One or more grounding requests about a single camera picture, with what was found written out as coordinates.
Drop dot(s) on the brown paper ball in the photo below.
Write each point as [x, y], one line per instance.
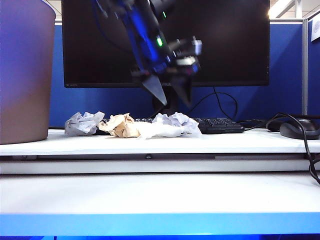
[120, 127]

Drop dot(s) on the white tissue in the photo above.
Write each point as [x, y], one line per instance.
[160, 131]

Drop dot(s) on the fluorescent ceiling light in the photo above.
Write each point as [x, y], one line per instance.
[281, 8]

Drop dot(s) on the black computer mouse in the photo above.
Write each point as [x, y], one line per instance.
[297, 130]

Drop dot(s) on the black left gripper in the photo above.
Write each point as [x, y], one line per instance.
[167, 60]

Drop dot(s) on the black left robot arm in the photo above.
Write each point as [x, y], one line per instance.
[140, 22]

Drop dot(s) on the black monitor stand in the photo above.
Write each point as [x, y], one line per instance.
[170, 110]

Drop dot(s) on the grey metal partition post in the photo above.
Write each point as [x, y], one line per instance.
[304, 75]

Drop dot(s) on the black computer keyboard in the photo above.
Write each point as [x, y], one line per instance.
[220, 126]

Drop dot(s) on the printed white paper ball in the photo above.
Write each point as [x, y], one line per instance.
[82, 125]
[180, 121]

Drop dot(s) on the white paper wall sign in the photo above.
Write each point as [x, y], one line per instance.
[315, 31]

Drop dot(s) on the black ASUS computer monitor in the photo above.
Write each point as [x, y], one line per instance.
[225, 42]

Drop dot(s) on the pink plastic trash can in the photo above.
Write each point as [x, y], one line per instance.
[25, 75]

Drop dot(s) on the grey metal desk rail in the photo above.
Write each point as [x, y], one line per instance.
[100, 157]

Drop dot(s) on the blue office partition panel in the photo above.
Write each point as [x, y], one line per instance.
[313, 80]
[100, 100]

